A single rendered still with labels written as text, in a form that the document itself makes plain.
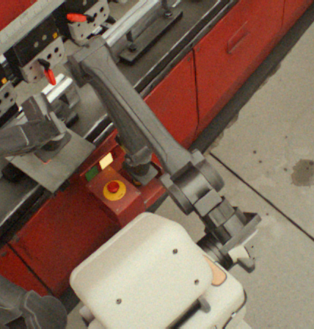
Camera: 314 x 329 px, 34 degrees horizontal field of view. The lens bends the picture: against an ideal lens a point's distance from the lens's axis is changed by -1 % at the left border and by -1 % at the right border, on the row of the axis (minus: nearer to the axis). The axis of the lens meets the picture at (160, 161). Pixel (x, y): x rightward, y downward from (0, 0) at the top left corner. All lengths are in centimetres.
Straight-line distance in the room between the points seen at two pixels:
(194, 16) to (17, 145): 101
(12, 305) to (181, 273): 30
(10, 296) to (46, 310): 7
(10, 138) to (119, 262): 42
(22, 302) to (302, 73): 229
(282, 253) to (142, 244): 154
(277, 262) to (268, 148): 60
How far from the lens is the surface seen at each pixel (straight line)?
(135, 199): 161
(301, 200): 249
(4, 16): 137
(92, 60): 110
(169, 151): 105
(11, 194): 161
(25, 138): 117
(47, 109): 128
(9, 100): 149
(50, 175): 145
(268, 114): 275
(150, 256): 86
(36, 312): 97
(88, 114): 170
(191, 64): 202
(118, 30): 181
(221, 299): 98
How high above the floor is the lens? 217
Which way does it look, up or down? 57 degrees down
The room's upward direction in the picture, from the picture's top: 11 degrees counter-clockwise
